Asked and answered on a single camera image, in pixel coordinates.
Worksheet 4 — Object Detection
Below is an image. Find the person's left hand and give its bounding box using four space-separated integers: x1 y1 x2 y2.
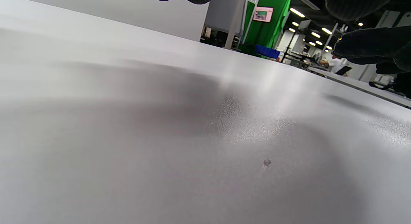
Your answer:
146 0 411 74

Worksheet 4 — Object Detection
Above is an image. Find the long white background table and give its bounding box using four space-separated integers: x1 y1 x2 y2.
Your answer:
308 66 411 109

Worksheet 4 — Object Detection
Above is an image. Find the black bag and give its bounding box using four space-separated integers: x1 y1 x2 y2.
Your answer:
369 73 411 99

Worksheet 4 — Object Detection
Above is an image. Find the row of ceiling lights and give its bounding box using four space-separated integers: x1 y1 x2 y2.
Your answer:
261 0 365 51

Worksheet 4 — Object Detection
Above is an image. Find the blue plastic bin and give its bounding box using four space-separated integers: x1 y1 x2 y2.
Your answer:
256 44 281 59

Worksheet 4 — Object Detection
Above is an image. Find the green screen backdrop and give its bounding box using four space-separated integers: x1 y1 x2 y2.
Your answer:
241 0 292 58

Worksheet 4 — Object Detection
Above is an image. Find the white square pillar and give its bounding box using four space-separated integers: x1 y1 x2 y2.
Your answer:
224 0 249 50

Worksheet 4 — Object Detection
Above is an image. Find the pink wall monitor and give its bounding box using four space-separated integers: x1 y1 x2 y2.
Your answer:
252 6 274 23

